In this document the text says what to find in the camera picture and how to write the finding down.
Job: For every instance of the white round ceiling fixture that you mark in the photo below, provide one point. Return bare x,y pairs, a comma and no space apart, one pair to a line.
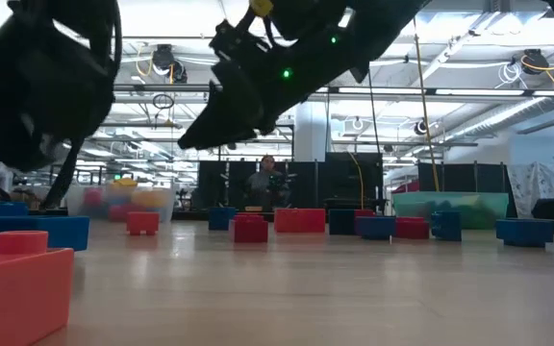
357,124

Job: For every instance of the black partition screen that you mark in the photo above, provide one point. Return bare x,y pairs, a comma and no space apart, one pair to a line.
214,182
469,178

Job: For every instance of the red small four-stud block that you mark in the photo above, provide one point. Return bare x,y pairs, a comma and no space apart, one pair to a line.
250,229

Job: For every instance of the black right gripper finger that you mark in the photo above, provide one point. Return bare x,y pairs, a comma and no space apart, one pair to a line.
224,120

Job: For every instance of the grey beam with light strip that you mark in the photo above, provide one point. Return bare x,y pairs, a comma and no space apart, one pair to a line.
402,90

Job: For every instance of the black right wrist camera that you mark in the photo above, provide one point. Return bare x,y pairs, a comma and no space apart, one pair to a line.
306,17

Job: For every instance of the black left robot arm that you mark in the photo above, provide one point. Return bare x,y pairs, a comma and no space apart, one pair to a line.
32,81

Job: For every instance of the person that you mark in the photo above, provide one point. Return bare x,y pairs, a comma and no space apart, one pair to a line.
262,185

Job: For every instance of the red background object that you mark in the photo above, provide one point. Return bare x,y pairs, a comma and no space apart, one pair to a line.
408,187

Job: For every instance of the white pillar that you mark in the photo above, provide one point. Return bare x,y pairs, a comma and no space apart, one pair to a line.
310,139

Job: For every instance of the clear plastic bin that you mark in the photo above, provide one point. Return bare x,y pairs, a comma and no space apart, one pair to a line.
75,202

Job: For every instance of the tall black panel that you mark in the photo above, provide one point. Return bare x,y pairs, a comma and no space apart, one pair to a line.
354,185

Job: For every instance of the white patterned cloth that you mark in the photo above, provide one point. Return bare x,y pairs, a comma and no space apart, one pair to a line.
536,185

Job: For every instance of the teal plastic bin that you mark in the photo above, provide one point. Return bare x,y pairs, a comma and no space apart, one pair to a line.
450,204

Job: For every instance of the black background robot arm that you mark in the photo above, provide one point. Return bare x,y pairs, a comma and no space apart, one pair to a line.
282,182

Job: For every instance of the small black ceiling reel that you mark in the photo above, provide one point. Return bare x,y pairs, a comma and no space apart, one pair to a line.
420,127

